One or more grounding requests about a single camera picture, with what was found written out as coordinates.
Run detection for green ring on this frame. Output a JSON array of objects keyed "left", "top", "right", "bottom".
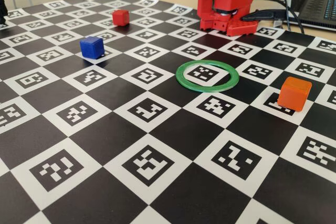
[{"left": 175, "top": 59, "right": 240, "bottom": 93}]

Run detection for red cube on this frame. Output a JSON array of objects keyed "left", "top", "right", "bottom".
[{"left": 112, "top": 9, "right": 130, "bottom": 27}]

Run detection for checkerboard marker mat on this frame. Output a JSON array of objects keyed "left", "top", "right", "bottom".
[{"left": 0, "top": 0, "right": 336, "bottom": 224}]

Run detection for blue cube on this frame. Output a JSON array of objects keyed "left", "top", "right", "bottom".
[{"left": 79, "top": 36, "right": 106, "bottom": 59}]

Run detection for orange cube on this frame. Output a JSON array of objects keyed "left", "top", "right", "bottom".
[{"left": 277, "top": 76, "right": 313, "bottom": 113}]

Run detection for dark laptop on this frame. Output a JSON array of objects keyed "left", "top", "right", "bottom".
[{"left": 290, "top": 0, "right": 336, "bottom": 31}]

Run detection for black stand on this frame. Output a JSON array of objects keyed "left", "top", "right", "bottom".
[{"left": 0, "top": 0, "right": 8, "bottom": 24}]

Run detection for black clamp handle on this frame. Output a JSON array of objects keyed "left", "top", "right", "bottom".
[{"left": 240, "top": 9, "right": 286, "bottom": 23}]

